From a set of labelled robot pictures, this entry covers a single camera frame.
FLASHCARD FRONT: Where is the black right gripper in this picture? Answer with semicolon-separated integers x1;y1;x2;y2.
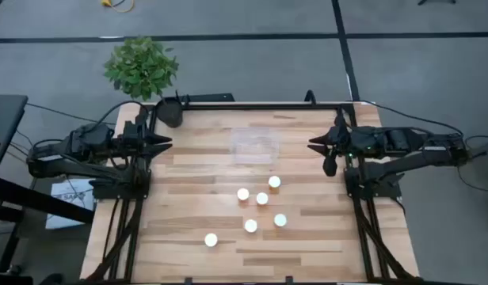
307;116;351;158

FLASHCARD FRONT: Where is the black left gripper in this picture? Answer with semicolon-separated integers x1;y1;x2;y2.
121;120;173;158

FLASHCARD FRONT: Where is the clear plastic basket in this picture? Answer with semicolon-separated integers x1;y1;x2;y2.
229;127;280;165

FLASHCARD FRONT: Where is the green potted tree black pot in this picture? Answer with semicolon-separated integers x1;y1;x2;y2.
103;35;185;129

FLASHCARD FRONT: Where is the white printed cardboard box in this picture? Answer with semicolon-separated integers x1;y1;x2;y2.
44;177;97;230

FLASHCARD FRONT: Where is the black desk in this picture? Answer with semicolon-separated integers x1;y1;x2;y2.
0;93;97;278

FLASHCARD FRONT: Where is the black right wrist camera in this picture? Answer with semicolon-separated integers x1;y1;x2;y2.
322;154;339;177

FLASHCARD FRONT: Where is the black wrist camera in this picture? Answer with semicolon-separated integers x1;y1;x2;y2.
322;154;339;177
135;105;151;130

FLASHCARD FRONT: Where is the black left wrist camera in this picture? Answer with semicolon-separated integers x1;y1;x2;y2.
135;105;151;130

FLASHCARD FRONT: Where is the black aluminium table frame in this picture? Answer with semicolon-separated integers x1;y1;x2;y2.
85;101;423;285

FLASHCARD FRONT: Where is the black flat bracket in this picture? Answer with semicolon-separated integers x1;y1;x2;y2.
179;93;236;104

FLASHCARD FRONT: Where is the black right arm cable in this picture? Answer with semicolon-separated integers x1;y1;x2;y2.
358;98;465;138

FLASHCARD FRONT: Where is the thin black floor cable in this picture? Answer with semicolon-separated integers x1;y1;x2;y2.
25;102;116;125

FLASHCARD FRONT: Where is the yellow floor cable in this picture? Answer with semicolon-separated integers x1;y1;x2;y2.
100;0;135;13

